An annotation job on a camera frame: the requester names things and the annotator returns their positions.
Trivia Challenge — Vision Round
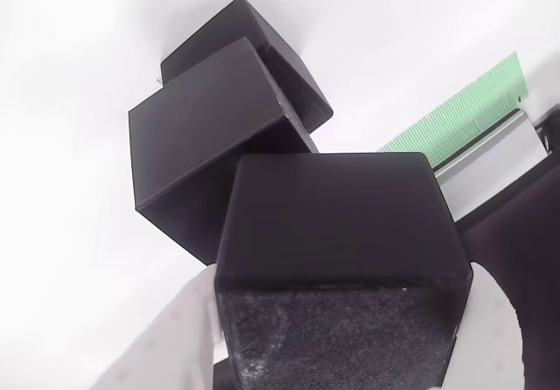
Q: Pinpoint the black cube with seam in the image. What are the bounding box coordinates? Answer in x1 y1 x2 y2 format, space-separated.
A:
128 36 323 265

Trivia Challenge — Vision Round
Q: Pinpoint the black partition panel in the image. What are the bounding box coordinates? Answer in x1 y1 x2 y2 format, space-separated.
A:
454 109 560 390

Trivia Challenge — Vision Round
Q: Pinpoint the green striped edge strip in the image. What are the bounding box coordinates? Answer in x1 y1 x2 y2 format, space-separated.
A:
376 51 530 172

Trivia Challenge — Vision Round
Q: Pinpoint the metal table edge rail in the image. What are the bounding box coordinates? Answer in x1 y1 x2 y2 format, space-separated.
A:
432 108 550 224

